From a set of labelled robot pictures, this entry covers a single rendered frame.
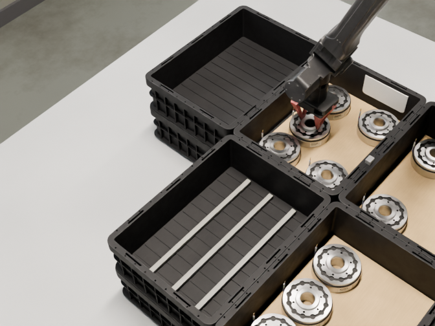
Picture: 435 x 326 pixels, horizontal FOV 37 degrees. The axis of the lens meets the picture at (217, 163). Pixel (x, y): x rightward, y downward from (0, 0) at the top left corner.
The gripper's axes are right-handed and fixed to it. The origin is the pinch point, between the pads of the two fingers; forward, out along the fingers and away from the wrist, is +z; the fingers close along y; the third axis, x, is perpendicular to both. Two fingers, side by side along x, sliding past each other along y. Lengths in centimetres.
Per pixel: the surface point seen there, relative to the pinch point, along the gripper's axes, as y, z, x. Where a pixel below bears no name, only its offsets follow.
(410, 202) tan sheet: 31.1, 3.8, -2.3
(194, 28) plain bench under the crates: -63, 18, 23
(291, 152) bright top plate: 2.3, 1.2, -10.5
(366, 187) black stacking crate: 22.0, 0.2, -8.2
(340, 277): 31.1, 1.5, -31.0
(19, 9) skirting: -203, 86, 36
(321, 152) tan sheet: 6.5, 4.2, -3.5
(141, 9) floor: -158, 88, 80
